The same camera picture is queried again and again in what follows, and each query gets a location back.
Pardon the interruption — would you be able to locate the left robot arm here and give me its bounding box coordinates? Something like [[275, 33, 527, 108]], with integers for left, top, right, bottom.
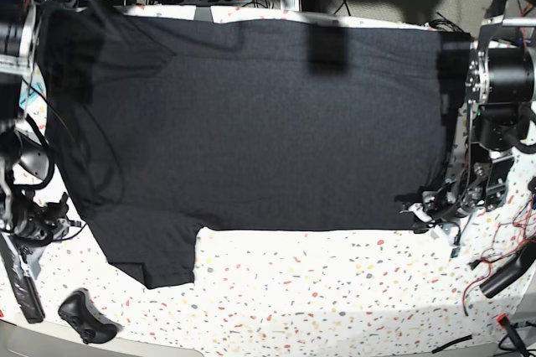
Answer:
[[403, 0, 535, 257]]

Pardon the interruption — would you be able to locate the black handheld tool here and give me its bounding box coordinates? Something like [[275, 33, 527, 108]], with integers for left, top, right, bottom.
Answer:
[[19, 136, 55, 185]]

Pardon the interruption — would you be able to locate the long black bar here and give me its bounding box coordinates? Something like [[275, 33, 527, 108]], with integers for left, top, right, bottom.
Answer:
[[1, 233, 45, 323]]

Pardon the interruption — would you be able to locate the red black wire bundle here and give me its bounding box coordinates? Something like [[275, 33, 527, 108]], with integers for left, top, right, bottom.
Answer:
[[461, 180, 536, 317]]

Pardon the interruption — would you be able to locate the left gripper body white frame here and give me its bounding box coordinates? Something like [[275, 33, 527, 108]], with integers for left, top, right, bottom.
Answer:
[[395, 181, 476, 256]]

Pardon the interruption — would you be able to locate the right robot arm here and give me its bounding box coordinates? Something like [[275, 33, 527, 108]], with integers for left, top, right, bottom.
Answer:
[[1, 0, 85, 247]]

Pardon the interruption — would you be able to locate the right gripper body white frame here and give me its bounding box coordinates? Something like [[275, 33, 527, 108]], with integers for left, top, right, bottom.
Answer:
[[9, 193, 82, 248]]

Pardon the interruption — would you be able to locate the black game controller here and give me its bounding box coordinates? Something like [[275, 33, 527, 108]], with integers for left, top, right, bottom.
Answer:
[[58, 288, 121, 344]]

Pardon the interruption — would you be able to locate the black T-shirt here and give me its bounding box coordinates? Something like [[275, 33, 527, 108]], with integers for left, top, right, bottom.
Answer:
[[38, 10, 470, 288]]

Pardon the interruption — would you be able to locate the terrazzo pattern table cloth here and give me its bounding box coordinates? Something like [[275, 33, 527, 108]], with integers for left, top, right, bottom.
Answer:
[[32, 8, 535, 356]]

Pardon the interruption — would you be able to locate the grey table clamp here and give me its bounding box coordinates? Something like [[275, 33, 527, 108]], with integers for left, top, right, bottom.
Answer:
[[193, 7, 214, 23]]

